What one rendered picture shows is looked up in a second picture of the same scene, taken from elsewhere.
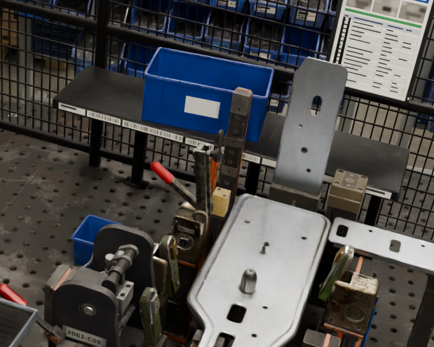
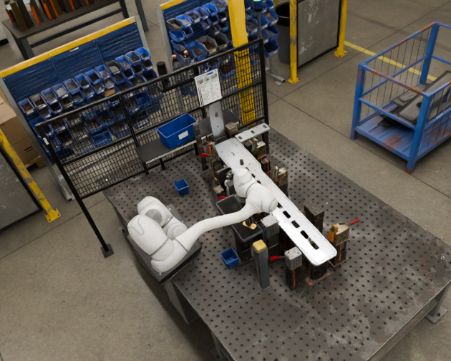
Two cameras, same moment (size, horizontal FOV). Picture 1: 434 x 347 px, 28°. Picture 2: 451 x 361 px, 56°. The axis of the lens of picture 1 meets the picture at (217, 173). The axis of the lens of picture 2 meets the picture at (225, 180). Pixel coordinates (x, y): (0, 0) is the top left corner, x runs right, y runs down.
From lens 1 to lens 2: 183 cm
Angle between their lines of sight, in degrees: 28
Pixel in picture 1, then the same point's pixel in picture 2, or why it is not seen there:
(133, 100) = (159, 147)
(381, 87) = (215, 98)
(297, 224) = (230, 143)
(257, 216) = (222, 149)
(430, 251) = (259, 127)
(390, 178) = (234, 118)
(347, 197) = (233, 130)
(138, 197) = (169, 171)
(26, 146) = (124, 184)
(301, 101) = (212, 116)
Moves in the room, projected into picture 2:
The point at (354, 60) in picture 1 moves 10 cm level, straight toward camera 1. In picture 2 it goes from (205, 97) to (211, 102)
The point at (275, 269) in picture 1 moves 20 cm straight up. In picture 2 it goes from (240, 155) to (238, 136)
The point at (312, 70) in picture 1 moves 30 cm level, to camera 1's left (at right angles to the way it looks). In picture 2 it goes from (212, 107) to (181, 125)
